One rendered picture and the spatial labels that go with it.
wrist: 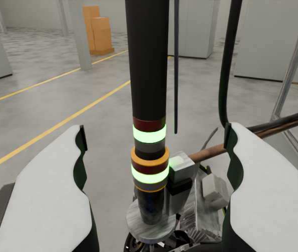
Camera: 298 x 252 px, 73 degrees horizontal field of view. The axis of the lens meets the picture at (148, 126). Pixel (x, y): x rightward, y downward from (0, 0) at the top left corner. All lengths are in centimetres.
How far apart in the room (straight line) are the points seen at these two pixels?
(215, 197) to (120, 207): 148
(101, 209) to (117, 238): 34
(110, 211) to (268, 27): 489
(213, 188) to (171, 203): 49
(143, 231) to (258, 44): 545
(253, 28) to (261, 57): 69
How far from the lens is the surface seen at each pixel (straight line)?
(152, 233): 30
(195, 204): 74
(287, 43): 564
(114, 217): 211
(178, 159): 26
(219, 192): 77
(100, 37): 829
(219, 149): 29
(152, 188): 24
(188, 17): 739
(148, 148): 20
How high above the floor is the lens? 172
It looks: 32 degrees down
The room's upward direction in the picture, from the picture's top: 1 degrees counter-clockwise
